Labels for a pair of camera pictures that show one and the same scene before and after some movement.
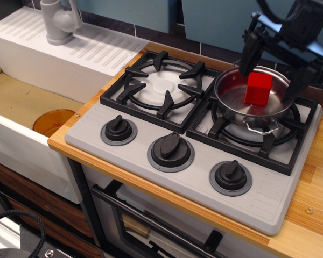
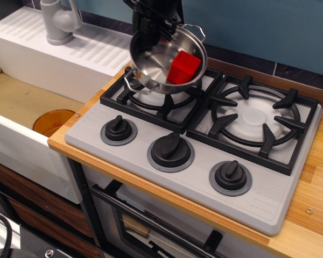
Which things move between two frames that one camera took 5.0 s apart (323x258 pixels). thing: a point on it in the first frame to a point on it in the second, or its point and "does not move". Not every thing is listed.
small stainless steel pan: x=230 y=92 to x=149 y=69
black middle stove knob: x=171 y=153 does not move
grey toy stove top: x=182 y=164 does not move
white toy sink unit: x=32 y=77 does not move
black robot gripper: x=264 y=31 to x=163 y=16
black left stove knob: x=119 y=132 does not move
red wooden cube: x=258 y=88 to x=183 y=69
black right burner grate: x=280 y=148 does not move
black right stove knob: x=230 y=178 does not move
